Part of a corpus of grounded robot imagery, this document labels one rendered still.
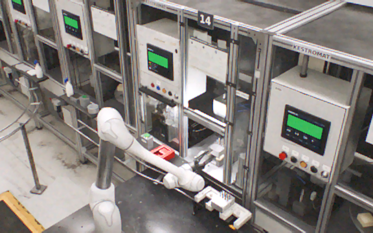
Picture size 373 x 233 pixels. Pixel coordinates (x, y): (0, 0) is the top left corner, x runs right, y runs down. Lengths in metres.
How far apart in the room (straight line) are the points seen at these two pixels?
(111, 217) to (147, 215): 0.39
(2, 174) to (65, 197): 0.82
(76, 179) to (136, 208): 1.51
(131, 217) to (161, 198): 0.27
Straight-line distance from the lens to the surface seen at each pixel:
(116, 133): 2.31
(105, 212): 2.61
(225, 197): 2.68
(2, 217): 4.20
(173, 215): 2.92
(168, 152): 2.99
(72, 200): 4.16
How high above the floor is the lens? 2.77
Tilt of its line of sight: 32 degrees down
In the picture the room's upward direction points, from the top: straight up
